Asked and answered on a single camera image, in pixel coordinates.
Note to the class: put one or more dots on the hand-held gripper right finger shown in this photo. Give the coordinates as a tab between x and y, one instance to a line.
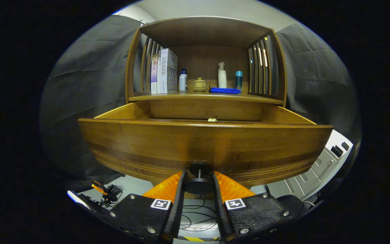
219	210

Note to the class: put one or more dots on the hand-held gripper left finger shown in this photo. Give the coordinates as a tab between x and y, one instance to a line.
178	210

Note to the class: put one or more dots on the dark round drawer knob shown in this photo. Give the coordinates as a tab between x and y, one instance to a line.
199	184

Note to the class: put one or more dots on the brown wooden drawer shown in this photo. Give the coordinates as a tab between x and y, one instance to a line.
181	145

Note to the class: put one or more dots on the wooden countertop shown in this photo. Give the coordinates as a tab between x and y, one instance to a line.
198	97

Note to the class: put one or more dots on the brown wooden cabinet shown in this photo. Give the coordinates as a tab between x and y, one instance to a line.
208	61

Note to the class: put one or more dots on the yellow black floor tape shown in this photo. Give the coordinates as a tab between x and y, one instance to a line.
195	239

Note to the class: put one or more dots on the orange black gripper tool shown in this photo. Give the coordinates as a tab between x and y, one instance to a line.
108	196

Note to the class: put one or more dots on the blue folded cloth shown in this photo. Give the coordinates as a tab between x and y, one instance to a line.
225	90

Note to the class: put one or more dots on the white bottle blue cap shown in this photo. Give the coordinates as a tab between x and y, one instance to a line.
183	83

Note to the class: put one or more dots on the yellow lidded teacup with saucer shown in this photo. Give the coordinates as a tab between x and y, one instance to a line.
200	84

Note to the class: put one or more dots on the clear blue bottle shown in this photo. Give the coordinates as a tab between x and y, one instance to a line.
238	81

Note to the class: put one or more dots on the white pump bottle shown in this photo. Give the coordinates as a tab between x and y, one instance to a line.
222	79

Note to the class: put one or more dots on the thin purple white book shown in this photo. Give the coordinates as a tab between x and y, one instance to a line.
154	76

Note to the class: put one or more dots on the thick white patterned book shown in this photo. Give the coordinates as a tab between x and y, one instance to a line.
166	73

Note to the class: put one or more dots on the black backdrop cloth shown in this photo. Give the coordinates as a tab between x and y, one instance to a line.
80	84

